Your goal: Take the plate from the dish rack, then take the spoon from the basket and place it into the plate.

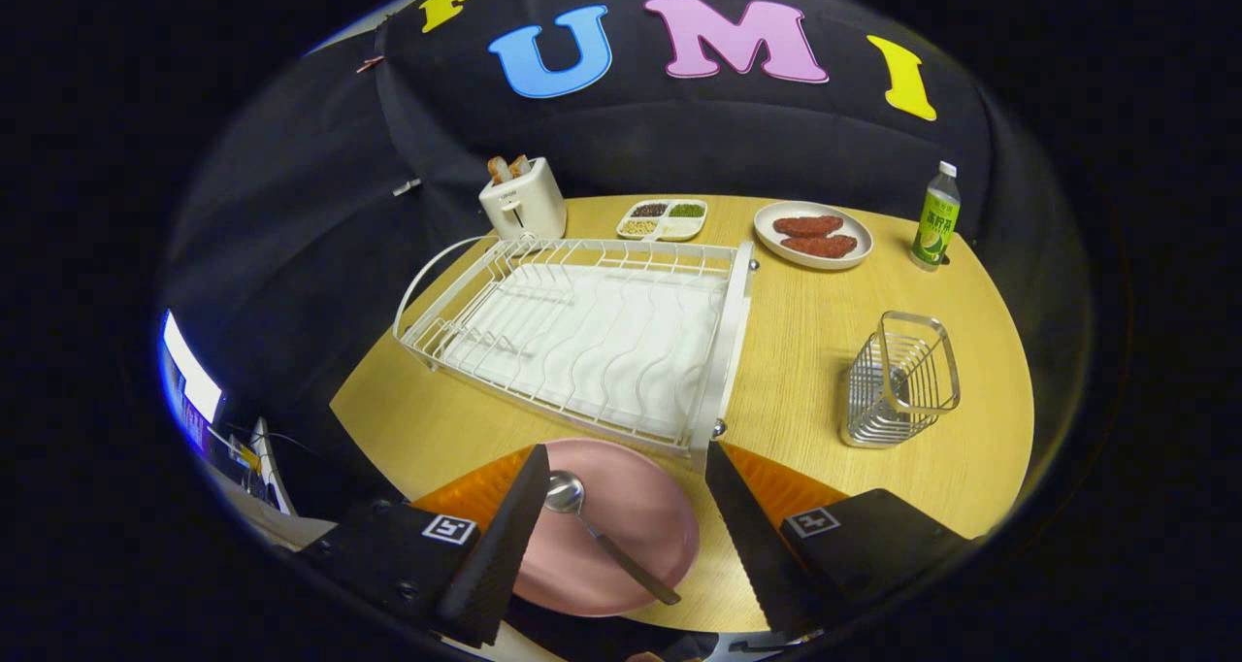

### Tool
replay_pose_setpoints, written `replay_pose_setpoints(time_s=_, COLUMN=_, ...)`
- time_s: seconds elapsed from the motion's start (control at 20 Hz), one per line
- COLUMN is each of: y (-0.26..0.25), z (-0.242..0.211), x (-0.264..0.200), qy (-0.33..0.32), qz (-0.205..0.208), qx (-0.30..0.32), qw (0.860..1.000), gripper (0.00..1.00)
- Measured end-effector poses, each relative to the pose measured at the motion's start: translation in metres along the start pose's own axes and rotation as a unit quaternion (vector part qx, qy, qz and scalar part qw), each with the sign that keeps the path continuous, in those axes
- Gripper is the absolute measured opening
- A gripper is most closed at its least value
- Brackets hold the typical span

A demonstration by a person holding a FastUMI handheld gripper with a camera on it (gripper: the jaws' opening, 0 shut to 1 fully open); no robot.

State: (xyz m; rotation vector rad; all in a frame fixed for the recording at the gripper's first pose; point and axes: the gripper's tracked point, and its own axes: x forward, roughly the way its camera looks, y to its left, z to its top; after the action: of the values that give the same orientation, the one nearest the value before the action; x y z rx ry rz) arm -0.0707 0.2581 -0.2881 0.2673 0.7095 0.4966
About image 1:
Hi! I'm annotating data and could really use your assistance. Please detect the white toaster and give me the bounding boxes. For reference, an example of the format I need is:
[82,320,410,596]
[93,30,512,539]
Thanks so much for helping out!
[478,156,568,243]

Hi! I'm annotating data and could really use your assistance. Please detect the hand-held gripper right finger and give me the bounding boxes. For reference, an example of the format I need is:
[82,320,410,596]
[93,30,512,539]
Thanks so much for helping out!
[703,440,976,644]

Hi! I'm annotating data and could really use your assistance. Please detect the pink plate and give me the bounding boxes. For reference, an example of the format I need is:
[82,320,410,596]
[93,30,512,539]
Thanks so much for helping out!
[511,437,702,617]

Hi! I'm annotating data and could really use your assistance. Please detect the brown meat patty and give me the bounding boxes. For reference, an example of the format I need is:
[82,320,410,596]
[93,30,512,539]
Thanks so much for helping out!
[772,215,845,238]
[781,235,860,259]

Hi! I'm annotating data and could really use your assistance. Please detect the white wire dish rack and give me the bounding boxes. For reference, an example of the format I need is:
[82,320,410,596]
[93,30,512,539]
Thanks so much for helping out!
[392,233,760,476]

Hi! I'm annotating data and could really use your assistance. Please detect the green label plastic bottle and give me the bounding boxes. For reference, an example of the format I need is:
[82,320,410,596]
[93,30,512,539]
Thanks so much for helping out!
[909,160,962,272]

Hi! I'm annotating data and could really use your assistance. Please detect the white divided grain tray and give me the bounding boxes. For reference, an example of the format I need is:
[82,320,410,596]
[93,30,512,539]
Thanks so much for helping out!
[616,198,709,243]

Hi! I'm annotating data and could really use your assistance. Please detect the bright screen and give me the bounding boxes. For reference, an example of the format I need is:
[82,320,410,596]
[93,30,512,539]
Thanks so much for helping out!
[158,310,224,430]

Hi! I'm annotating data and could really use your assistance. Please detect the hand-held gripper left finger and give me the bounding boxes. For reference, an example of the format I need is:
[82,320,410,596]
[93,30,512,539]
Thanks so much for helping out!
[296,443,552,648]

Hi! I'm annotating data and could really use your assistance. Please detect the metal spoon with dark handle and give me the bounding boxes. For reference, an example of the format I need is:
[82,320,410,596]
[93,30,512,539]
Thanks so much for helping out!
[543,470,682,607]

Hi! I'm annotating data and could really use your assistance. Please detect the white plate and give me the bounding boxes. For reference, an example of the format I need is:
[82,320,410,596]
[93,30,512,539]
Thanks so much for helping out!
[753,200,874,272]

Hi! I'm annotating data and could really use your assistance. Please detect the black backdrop cloth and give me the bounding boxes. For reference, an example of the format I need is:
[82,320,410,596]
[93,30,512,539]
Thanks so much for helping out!
[160,0,1093,508]

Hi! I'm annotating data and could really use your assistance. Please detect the metal wire basket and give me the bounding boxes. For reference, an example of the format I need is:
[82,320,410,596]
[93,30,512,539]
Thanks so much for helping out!
[840,310,962,449]

